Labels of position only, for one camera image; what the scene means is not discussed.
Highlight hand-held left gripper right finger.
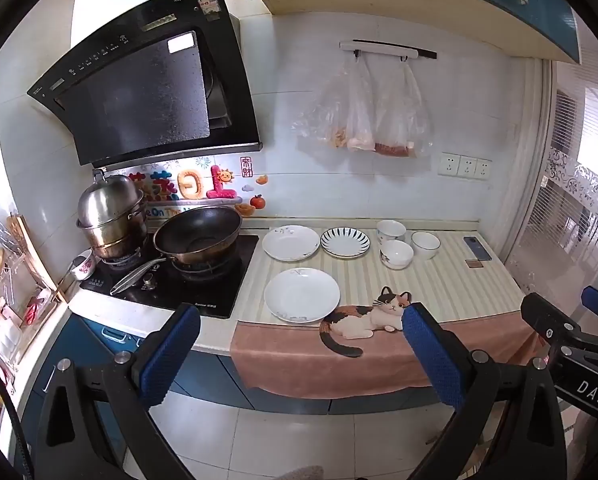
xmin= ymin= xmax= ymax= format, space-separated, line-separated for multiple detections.
xmin=401 ymin=302 xmax=570 ymax=480

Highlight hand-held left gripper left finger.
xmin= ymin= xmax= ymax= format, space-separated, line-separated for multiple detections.
xmin=31 ymin=302 xmax=202 ymax=480

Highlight white bowl with dark rim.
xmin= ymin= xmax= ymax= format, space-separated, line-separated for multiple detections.
xmin=411 ymin=231 xmax=441 ymax=261

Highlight white plate with dark stripes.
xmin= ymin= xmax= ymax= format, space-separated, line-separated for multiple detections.
xmin=321 ymin=226 xmax=371 ymax=259

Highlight striped counter mat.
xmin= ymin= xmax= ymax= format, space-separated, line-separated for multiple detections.
xmin=234 ymin=230 xmax=527 ymax=326

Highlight black gas stove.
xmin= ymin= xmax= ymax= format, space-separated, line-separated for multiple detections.
xmin=79 ymin=234 xmax=260 ymax=320

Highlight blue smartphone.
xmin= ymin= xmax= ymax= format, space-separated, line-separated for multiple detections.
xmin=463 ymin=236 xmax=493 ymax=262

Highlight white bowl with dark print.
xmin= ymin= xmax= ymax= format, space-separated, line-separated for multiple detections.
xmin=379 ymin=239 xmax=414 ymax=270

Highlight small red patterned bowl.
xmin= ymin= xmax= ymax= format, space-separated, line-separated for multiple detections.
xmin=69 ymin=255 xmax=97 ymax=281

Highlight pink towel with cat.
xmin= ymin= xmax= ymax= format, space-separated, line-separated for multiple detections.
xmin=229 ymin=286 xmax=550 ymax=401

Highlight white bowl with coloured hearts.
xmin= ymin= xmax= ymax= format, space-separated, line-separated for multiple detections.
xmin=376 ymin=219 xmax=407 ymax=243

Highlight large white plate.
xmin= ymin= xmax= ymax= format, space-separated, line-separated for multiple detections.
xmin=264 ymin=267 xmax=341 ymax=324

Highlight stainless steel steamer pot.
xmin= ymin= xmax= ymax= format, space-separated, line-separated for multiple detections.
xmin=76 ymin=170 xmax=150 ymax=263

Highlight white plate with floral print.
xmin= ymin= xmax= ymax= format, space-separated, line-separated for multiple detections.
xmin=262 ymin=225 xmax=321 ymax=262

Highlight wooden cutting board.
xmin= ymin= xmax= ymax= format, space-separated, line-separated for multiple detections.
xmin=6 ymin=214 xmax=70 ymax=306

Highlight clear plastic bag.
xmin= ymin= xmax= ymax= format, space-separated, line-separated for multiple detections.
xmin=374 ymin=60 xmax=435 ymax=158
xmin=291 ymin=55 xmax=380 ymax=151

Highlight black range hood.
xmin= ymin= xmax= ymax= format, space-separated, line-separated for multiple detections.
xmin=27 ymin=0 xmax=264 ymax=168

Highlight metal drawer handle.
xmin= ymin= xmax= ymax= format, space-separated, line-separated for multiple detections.
xmin=101 ymin=327 xmax=144 ymax=343

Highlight dark wok with metal handle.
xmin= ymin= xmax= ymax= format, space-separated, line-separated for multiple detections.
xmin=110 ymin=205 xmax=244 ymax=296

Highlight wire dish rack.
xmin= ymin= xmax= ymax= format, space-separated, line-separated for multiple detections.
xmin=0 ymin=210 xmax=70 ymax=401

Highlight colourful wall stickers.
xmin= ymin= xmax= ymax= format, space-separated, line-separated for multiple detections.
xmin=129 ymin=157 xmax=270 ymax=217

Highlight white wall hook rail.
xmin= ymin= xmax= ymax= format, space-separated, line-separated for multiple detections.
xmin=340 ymin=39 xmax=437 ymax=61

